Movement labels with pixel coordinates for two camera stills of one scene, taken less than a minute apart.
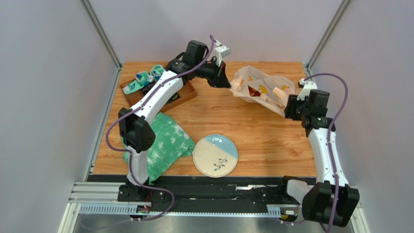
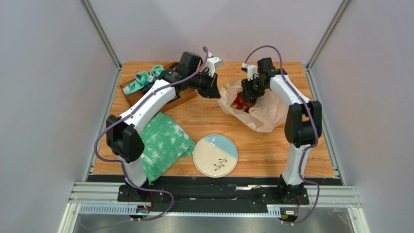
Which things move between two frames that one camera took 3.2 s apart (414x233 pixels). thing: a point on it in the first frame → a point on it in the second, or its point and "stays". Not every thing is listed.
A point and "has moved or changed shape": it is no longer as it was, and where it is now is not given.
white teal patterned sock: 142,79 stays
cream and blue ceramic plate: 215,156 stays
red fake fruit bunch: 253,92 has moved or changed shape
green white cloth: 170,141 stays
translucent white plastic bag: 253,86 has moved or changed shape
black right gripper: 290,108 → 249,91
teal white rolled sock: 156,71 stays
